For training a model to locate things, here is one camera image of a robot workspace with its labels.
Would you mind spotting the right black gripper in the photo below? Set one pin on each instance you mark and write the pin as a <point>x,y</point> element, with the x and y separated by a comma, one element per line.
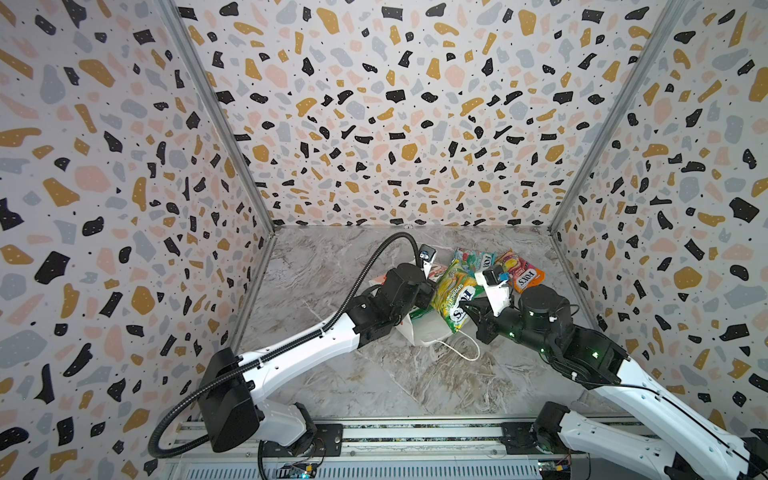
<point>486,324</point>

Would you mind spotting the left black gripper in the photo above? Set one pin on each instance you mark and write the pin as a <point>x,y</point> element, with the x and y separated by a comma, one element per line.
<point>426,293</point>

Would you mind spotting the green Fox's spring tea packet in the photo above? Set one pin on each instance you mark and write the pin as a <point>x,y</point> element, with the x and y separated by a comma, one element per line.
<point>456,284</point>

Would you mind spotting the white paper gift bag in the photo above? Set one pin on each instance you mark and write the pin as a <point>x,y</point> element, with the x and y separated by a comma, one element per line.
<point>431,328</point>

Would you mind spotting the teal Fox's candy packet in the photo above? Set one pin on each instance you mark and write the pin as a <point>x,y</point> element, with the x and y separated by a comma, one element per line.
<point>473,261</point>

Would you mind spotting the orange Fox's fruits candy packet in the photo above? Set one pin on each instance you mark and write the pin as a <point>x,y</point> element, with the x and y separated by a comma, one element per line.
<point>522,274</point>

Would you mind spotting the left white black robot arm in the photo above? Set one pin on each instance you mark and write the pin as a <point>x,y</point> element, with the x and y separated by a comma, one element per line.
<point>239,409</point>

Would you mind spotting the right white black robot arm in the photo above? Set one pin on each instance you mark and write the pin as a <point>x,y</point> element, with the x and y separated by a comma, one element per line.
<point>684,444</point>

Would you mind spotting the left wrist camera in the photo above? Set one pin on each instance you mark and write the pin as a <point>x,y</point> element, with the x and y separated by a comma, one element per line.
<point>427,256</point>

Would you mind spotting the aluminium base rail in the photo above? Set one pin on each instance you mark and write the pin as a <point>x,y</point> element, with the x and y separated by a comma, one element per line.
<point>472,447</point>

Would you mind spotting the left metal corner post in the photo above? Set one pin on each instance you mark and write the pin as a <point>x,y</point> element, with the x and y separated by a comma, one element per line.
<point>178,33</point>

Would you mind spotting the metal corner post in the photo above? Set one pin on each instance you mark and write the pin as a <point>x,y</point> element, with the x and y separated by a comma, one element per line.
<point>178,33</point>
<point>668,18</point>

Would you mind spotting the right metal corner post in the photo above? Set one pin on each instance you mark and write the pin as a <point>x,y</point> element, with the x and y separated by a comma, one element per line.
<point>668,18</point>

